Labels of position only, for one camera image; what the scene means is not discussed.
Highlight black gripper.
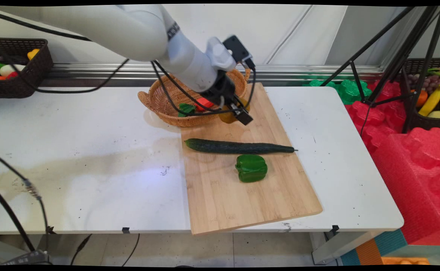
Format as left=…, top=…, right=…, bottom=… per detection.
left=201, top=72, right=254, bottom=126

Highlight toy carrot with green top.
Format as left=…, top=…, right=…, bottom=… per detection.
left=177, top=97, right=215, bottom=117

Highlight long dark green cucumber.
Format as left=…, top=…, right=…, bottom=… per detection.
left=184, top=138, right=298, bottom=154

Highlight green bell pepper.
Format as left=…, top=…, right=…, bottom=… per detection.
left=235, top=154, right=268, bottom=183

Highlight wooden cutting board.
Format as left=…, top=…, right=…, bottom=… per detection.
left=180, top=82, right=323, bottom=235

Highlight green foam mat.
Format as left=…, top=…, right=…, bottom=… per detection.
left=303, top=78, right=373, bottom=105

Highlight white table leg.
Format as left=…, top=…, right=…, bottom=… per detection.
left=309, top=230, right=383, bottom=265

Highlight black tripod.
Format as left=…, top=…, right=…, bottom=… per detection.
left=320, top=6, right=440, bottom=134

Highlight dark brown fruit basket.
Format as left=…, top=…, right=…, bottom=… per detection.
left=400, top=58, right=440, bottom=132

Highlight orange toy fruit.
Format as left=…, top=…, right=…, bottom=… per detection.
left=412, top=90, right=429, bottom=108

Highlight large red foam mat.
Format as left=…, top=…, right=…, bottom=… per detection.
left=370, top=127, right=440, bottom=246

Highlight yellow toy banana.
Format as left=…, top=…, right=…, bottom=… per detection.
left=418, top=87, right=440, bottom=117

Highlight purple toy grapes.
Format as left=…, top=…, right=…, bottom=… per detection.
left=408, top=74, right=440, bottom=94

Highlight teal and orange floor mat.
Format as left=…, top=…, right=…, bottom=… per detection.
left=340, top=228, right=408, bottom=266

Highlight dark brown plastic basket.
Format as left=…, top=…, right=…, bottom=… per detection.
left=0, top=38, right=54, bottom=99

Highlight orange foam piece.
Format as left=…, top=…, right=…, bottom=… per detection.
left=381, top=257, right=431, bottom=266

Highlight white toy vegetable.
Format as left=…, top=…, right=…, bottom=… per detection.
left=0, top=64, right=26, bottom=77

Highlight grey object under table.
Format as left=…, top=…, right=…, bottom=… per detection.
left=0, top=237, right=52, bottom=266

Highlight black camera cable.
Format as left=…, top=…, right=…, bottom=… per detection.
left=151, top=59, right=257, bottom=116

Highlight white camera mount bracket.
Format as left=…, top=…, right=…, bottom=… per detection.
left=206, top=37, right=238, bottom=73

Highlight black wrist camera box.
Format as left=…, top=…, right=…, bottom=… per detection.
left=222, top=35, right=256, bottom=70

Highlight aluminium wall rail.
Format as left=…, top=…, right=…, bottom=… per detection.
left=41, top=62, right=385, bottom=88

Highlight wicker basket with handles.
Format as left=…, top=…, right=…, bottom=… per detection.
left=137, top=67, right=251, bottom=128

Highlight black strap with print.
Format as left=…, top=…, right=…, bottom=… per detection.
left=166, top=22, right=181, bottom=41

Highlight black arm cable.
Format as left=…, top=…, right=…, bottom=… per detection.
left=0, top=11, right=131, bottom=94

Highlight black floor cable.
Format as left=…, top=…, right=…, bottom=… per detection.
left=70, top=234, right=93, bottom=266
left=121, top=233, right=141, bottom=267

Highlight thin cable with connector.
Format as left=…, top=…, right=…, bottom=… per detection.
left=0, top=152, right=50, bottom=253

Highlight thick black cable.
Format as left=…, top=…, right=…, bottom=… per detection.
left=0, top=182, right=37, bottom=253

